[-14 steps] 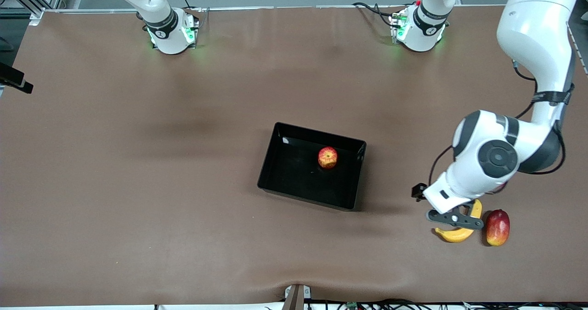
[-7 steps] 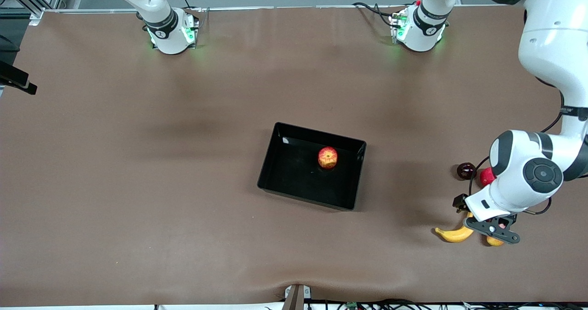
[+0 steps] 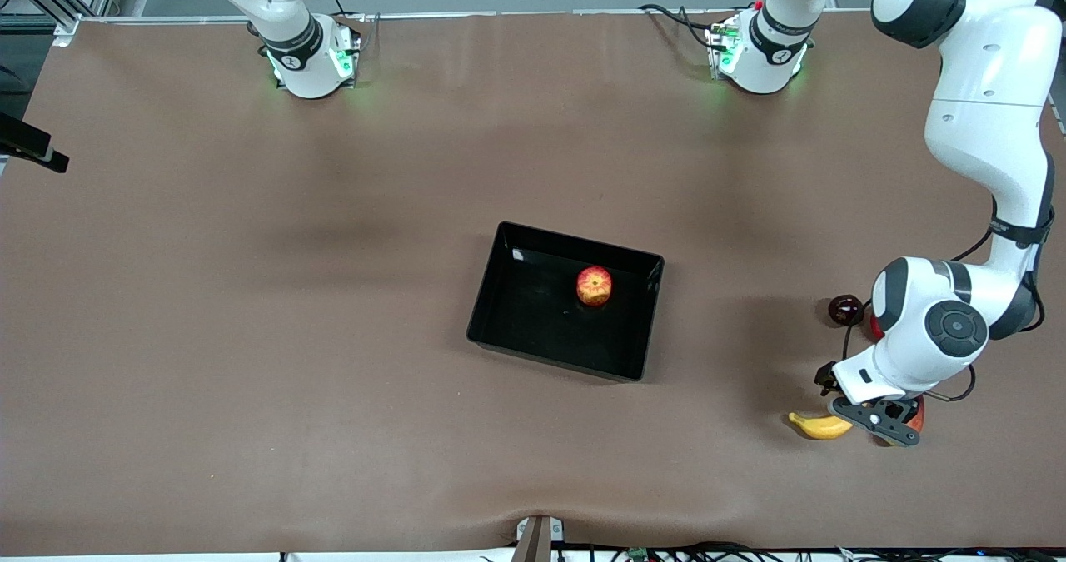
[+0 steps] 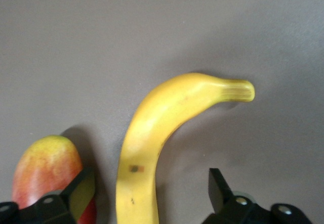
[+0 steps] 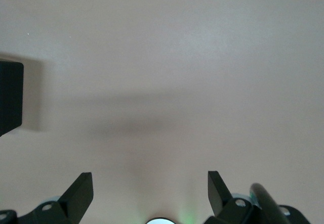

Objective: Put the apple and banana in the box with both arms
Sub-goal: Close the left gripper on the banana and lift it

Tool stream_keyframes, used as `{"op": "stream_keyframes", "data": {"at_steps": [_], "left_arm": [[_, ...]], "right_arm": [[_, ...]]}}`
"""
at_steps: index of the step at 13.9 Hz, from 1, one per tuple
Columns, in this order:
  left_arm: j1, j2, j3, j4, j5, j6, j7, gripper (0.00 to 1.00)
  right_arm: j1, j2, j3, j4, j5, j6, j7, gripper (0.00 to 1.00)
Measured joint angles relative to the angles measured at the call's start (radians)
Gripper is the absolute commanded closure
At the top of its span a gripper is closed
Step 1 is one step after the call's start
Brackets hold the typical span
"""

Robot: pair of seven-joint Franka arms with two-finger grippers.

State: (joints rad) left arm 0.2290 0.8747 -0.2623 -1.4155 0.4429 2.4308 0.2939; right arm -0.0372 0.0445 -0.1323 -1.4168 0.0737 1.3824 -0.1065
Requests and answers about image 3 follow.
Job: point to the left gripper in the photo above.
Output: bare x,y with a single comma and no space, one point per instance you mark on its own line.
824,377

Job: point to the yellow banana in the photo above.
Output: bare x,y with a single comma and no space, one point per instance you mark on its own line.
816,427

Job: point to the red yellow apple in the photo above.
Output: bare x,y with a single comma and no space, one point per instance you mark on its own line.
594,285

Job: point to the black rectangular plastic box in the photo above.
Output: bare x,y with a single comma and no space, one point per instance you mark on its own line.
533,320

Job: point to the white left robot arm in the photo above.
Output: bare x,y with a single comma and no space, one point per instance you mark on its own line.
987,71

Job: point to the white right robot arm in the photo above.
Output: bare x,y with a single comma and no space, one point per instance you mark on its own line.
304,67

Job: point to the pink red peach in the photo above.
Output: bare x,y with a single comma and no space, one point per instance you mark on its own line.
875,329

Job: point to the dark purple plum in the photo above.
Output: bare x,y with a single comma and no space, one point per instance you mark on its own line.
846,310

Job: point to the red yellow mango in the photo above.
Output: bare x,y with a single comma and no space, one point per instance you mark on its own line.
918,416

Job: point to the small green circuit board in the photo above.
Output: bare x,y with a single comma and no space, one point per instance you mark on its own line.
638,554

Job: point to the brown table cover mat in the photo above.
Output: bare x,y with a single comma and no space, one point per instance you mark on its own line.
333,337

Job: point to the aluminium frame profile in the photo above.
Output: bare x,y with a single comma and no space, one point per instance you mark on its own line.
50,0

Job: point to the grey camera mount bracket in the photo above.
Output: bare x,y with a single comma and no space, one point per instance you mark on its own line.
537,539

